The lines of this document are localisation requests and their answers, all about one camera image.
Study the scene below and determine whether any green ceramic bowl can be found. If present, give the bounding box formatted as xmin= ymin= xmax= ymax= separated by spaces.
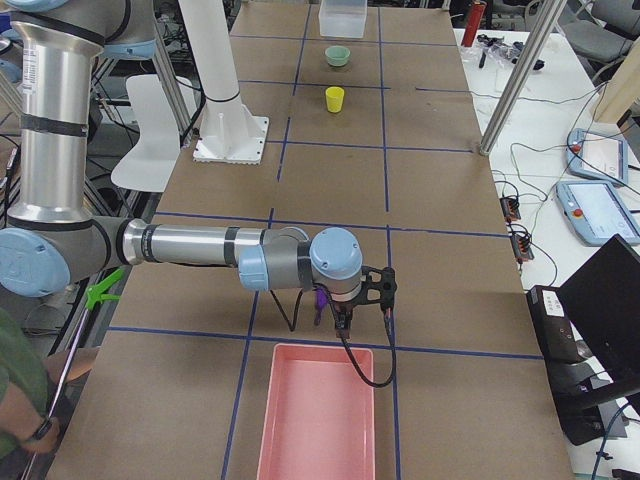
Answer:
xmin=324 ymin=45 xmax=351 ymax=68

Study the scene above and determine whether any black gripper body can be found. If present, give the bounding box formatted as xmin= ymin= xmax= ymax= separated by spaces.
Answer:
xmin=332 ymin=300 xmax=355 ymax=320

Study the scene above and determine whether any red cylinder bottle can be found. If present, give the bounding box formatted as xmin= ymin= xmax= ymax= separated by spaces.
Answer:
xmin=461 ymin=0 xmax=487 ymax=48

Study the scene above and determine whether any purple cloth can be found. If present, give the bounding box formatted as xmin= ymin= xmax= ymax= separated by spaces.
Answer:
xmin=314 ymin=288 xmax=329 ymax=326

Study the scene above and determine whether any person in green shirt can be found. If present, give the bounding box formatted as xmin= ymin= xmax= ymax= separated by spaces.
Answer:
xmin=1 ymin=311 xmax=60 ymax=459

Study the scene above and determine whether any clear plastic box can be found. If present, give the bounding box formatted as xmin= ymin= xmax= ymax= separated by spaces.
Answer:
xmin=318 ymin=0 xmax=367 ymax=39

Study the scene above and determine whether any teach pendant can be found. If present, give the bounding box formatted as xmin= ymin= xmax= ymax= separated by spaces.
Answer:
xmin=555 ymin=180 xmax=639 ymax=246
xmin=566 ymin=128 xmax=629 ymax=186

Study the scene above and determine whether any white plastic chair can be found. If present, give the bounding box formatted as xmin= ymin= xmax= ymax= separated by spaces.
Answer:
xmin=111 ymin=74 xmax=181 ymax=193

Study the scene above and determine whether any pink plastic bin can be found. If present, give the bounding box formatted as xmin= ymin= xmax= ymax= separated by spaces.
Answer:
xmin=257 ymin=343 xmax=376 ymax=479

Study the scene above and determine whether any yellow plastic cup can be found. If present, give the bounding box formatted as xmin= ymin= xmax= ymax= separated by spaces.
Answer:
xmin=325 ymin=86 xmax=345 ymax=114

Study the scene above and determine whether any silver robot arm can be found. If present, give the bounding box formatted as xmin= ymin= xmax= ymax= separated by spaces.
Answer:
xmin=1 ymin=1 xmax=367 ymax=333

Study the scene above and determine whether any black box device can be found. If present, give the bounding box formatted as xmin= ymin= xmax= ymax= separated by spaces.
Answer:
xmin=526 ymin=285 xmax=584 ymax=364

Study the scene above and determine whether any aluminium frame post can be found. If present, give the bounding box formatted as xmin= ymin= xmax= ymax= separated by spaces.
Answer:
xmin=479 ymin=0 xmax=567 ymax=156

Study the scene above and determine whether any black monitor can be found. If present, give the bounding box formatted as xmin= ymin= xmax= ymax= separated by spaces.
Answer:
xmin=557 ymin=234 xmax=640 ymax=380

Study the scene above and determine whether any far teach pendant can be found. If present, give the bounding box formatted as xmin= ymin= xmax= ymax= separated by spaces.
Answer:
xmin=566 ymin=128 xmax=629 ymax=186

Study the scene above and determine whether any near teach pendant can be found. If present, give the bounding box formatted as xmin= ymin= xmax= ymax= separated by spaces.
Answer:
xmin=555 ymin=180 xmax=639 ymax=246

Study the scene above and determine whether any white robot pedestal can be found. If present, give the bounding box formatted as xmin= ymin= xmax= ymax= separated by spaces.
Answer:
xmin=179 ymin=0 xmax=269 ymax=165

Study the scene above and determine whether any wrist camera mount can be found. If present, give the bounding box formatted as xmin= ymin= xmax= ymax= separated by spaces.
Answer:
xmin=355 ymin=266 xmax=397 ymax=316

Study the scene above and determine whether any green plastic clamp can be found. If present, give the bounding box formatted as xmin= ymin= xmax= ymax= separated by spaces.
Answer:
xmin=85 ymin=268 xmax=124 ymax=311

